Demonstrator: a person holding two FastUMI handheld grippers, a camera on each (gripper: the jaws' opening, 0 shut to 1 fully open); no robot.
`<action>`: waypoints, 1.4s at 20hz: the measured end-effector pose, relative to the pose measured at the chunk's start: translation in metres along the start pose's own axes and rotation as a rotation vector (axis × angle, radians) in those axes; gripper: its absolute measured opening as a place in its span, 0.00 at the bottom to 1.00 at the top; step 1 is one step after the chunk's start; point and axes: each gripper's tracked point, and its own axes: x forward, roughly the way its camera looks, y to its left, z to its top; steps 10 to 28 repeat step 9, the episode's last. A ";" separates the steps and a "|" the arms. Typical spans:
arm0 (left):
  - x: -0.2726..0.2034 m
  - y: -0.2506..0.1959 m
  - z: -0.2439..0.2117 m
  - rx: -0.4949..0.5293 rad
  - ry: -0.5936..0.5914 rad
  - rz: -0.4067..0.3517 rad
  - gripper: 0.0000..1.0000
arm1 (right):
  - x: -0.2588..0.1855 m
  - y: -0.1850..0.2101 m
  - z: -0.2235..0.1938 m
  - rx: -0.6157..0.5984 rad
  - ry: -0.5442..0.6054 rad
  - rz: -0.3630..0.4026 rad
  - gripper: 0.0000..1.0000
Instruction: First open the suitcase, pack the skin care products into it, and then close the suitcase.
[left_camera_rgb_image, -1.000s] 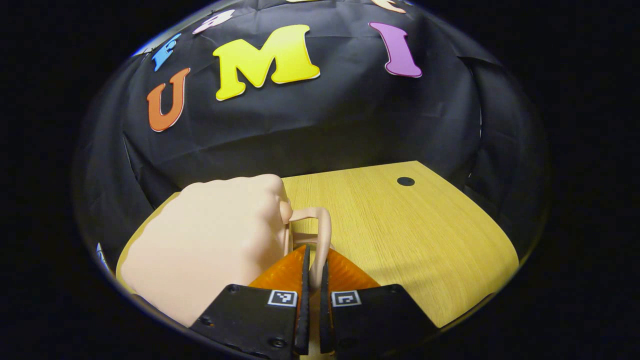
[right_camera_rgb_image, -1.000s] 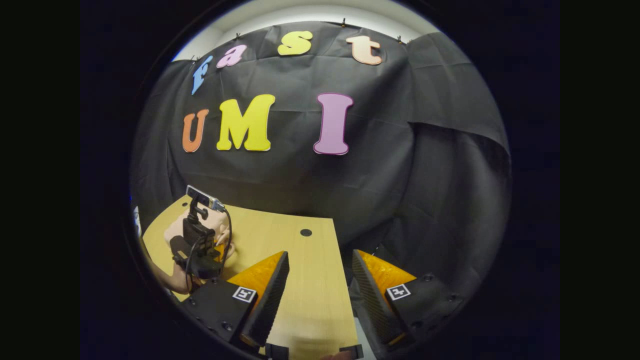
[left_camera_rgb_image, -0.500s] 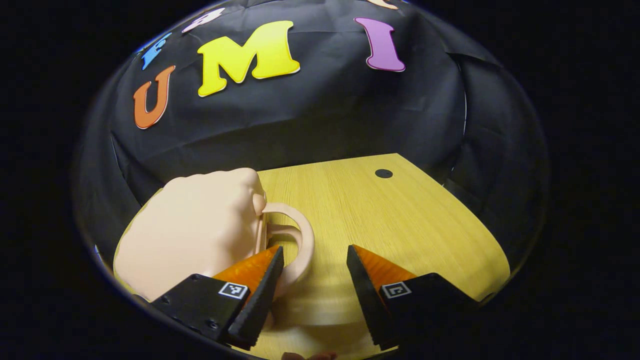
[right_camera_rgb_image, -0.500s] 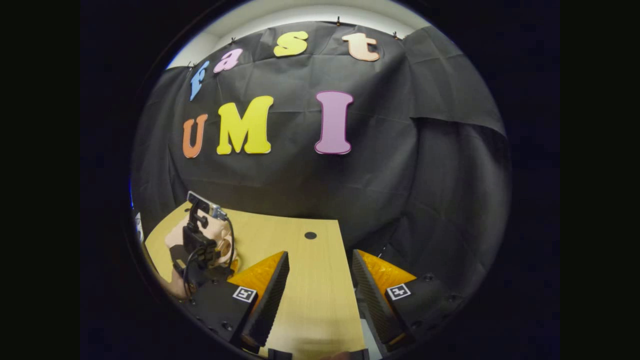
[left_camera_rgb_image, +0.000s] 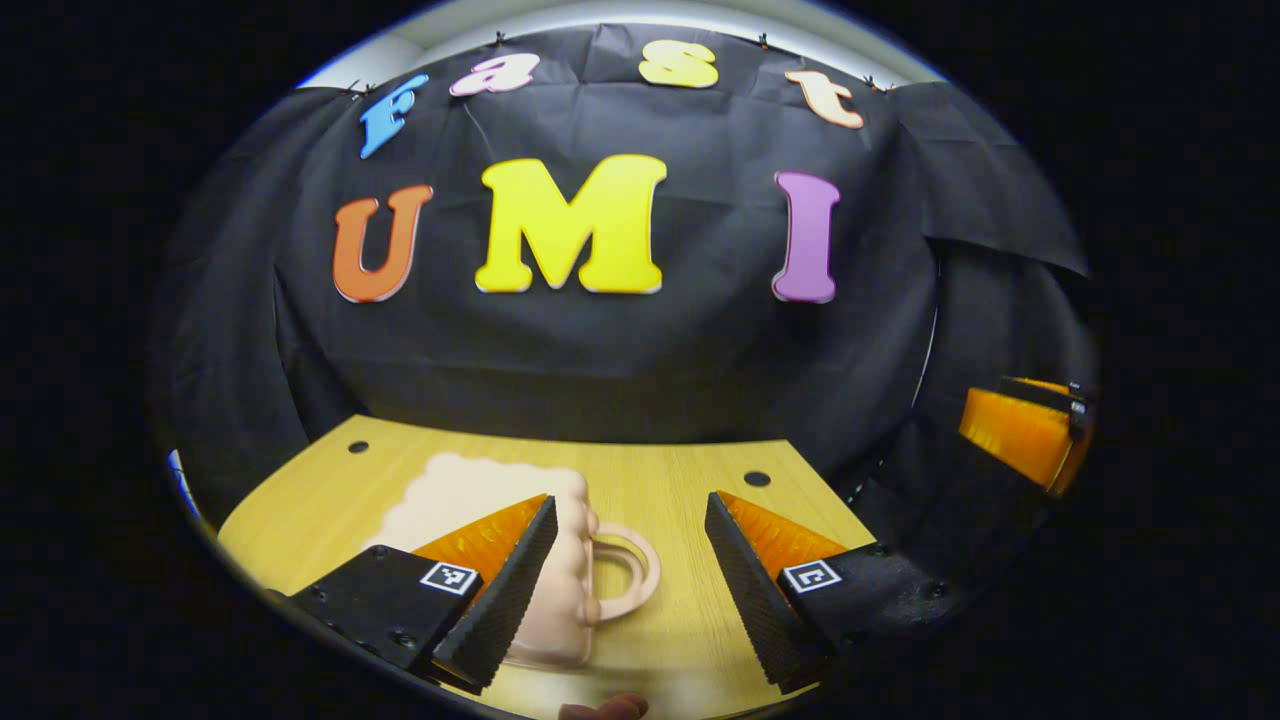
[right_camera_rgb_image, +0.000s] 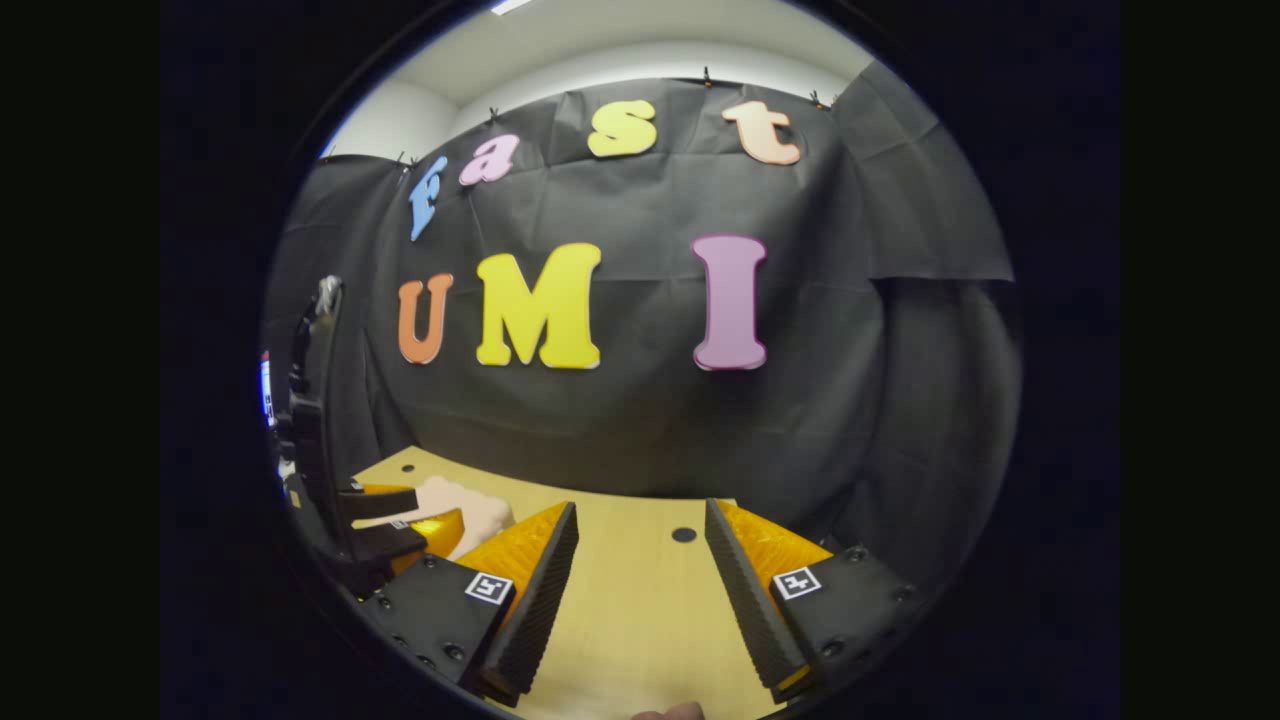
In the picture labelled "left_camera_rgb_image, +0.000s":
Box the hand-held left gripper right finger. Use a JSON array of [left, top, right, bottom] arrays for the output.
[[702, 488, 963, 695]]

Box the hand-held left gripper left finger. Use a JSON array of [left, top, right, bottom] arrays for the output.
[[288, 493, 561, 696]]

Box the pink suitcase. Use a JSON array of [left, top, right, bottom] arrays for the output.
[[365, 452, 663, 672]]

